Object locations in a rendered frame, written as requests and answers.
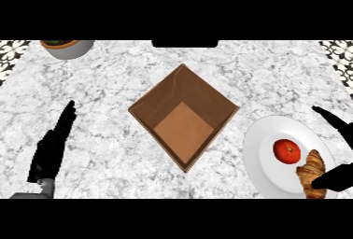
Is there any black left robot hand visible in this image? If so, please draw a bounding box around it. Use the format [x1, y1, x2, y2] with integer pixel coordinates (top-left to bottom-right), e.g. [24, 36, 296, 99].
[27, 99, 79, 184]

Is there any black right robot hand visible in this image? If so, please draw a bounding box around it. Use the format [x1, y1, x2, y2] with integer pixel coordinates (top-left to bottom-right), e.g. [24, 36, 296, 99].
[310, 105, 353, 193]

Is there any red tomato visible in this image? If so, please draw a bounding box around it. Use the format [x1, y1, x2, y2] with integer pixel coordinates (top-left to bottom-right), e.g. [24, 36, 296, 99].
[272, 138, 302, 165]

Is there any white plate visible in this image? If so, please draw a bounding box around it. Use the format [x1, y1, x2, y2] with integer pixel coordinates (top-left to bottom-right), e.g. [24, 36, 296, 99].
[241, 115, 340, 200]

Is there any brown cardboard box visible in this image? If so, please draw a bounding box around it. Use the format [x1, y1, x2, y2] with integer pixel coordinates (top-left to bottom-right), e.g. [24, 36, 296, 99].
[127, 63, 241, 174]

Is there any brown croissant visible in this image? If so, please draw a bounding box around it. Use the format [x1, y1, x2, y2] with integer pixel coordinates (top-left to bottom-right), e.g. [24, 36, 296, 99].
[296, 148, 328, 200]

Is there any grey plant pot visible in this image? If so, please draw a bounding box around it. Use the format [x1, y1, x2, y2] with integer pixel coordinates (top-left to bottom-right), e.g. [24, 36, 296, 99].
[39, 40, 96, 61]

